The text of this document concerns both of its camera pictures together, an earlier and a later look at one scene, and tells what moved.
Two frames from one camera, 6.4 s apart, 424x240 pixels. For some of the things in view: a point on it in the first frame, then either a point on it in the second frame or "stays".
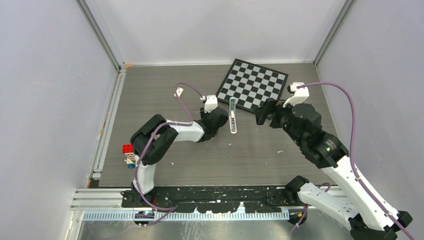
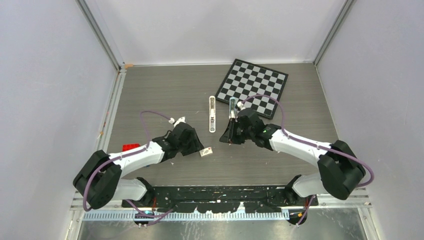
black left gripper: (203, 114) -> (195, 145)
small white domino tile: (179, 91) -> (205, 152)
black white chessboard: (250, 85) stays
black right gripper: (270, 107) -> (229, 136)
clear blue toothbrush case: (232, 115) stays
